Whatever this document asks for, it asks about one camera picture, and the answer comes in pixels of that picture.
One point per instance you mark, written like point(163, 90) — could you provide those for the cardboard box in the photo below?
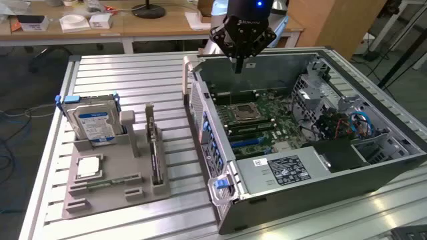
point(203, 7)

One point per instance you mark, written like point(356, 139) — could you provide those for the black-topped white box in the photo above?
point(34, 26)

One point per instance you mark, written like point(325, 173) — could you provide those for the grey parts rack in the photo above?
point(117, 170)

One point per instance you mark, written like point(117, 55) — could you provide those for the white paper sheet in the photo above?
point(197, 23)

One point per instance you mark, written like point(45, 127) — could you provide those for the silver CPU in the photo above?
point(90, 166)

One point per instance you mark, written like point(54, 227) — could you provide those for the black lamp base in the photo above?
point(149, 12)

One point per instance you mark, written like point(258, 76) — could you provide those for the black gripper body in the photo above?
point(248, 22)

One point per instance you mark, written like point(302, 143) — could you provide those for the wooden desk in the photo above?
point(50, 35)

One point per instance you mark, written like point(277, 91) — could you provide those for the green motherboard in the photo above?
point(288, 130)

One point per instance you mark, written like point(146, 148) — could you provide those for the open dark PC case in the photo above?
point(301, 200)

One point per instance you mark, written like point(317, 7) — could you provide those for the grey cup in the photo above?
point(54, 3)

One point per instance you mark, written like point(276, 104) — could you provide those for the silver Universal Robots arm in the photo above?
point(207, 48)

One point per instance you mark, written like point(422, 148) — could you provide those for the plain white box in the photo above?
point(101, 21)

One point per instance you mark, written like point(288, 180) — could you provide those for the metal disk bay cage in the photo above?
point(310, 100)

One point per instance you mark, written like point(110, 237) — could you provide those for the green RAM stick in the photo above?
point(101, 184)

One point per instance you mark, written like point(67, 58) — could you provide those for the black chair base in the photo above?
point(43, 53)

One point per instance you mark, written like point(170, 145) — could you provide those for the white bin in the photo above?
point(365, 45)

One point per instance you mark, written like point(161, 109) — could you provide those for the orange booklet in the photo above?
point(15, 26)

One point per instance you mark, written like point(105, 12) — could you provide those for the clear plastic bag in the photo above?
point(10, 7)

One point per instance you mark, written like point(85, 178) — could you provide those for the silver chipset heatsink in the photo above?
point(285, 147)

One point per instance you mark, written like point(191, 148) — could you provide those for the CPU socket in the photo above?
point(249, 113)

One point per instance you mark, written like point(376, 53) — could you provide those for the grey power supply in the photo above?
point(261, 180)

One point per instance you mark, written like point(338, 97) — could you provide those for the black installed RAM stick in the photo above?
point(250, 128)

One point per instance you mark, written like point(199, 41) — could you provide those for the small red device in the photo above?
point(110, 9)

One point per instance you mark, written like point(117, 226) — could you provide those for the wooden cabinet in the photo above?
point(350, 25)

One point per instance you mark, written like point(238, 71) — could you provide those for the black metal stand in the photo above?
point(385, 80)

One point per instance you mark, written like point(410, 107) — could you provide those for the hard disk in blue carrier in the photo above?
point(94, 125)

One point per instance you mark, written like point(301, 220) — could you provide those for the blue case latch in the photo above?
point(221, 185)

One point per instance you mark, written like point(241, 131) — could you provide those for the white box with roll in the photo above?
point(75, 25)

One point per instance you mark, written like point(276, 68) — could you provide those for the blue expansion slot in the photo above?
point(248, 143)

